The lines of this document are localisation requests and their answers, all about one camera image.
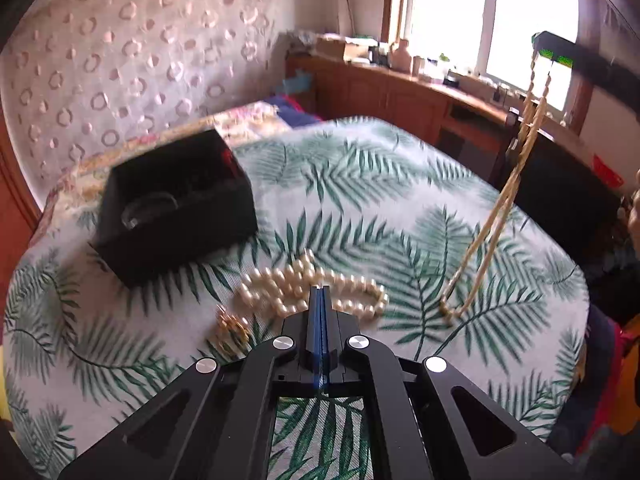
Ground black square box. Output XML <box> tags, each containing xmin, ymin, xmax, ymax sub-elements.
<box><xmin>89</xmin><ymin>129</ymin><xmax>259</xmax><ymax>289</ymax></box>

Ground long wooden cabinet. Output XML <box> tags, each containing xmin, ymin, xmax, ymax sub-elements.
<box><xmin>285</xmin><ymin>52</ymin><xmax>591</xmax><ymax>181</ymax></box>

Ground circle pattern sheer curtain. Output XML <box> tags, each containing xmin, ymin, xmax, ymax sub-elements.
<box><xmin>0</xmin><ymin>0</ymin><xmax>282</xmax><ymax>201</ymax></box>

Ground pink floral quilt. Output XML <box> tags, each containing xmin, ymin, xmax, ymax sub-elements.
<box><xmin>30</xmin><ymin>100</ymin><xmax>301</xmax><ymax>246</ymax></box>

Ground dark blue and red blanket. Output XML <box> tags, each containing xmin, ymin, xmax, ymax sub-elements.
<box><xmin>267</xmin><ymin>94</ymin><xmax>326</xmax><ymax>123</ymax></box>

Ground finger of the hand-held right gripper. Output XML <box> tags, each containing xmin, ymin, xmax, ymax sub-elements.
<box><xmin>531</xmin><ymin>30</ymin><xmax>640</xmax><ymax>111</ymax></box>

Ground gold chain necklace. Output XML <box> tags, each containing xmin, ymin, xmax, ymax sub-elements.
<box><xmin>440</xmin><ymin>50</ymin><xmax>554</xmax><ymax>322</ymax></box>

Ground brown wooden wardrobe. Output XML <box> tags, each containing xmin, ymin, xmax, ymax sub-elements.
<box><xmin>0</xmin><ymin>105</ymin><xmax>43</xmax><ymax>261</ymax></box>

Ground small gold earrings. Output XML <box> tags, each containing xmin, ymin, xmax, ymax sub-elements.
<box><xmin>214</xmin><ymin>304</ymin><xmax>252</xmax><ymax>356</ymax></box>

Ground wooden framed window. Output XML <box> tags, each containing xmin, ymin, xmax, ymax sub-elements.
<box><xmin>382</xmin><ymin>0</ymin><xmax>601</xmax><ymax>126</ymax></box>

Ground open cardboard box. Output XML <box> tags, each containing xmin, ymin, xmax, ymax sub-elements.
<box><xmin>314</xmin><ymin>35</ymin><xmax>373</xmax><ymax>62</ymax></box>

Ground pink jug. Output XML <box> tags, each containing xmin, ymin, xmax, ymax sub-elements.
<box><xmin>389</xmin><ymin>38</ymin><xmax>414</xmax><ymax>74</ymax></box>

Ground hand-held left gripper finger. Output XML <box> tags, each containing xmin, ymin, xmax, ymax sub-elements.
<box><xmin>57</xmin><ymin>285</ymin><xmax>322</xmax><ymax>480</ymax></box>
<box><xmin>319</xmin><ymin>285</ymin><xmax>576</xmax><ymax>480</ymax></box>

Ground pale jade bangle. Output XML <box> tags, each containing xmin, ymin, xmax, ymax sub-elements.
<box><xmin>121</xmin><ymin>192</ymin><xmax>180</xmax><ymax>231</ymax></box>

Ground large pearl necklace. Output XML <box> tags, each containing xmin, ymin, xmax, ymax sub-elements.
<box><xmin>235</xmin><ymin>249</ymin><xmax>391</xmax><ymax>322</ymax></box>

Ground teal bag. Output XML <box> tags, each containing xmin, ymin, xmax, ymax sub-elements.
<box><xmin>281</xmin><ymin>72</ymin><xmax>315</xmax><ymax>97</ymax></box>

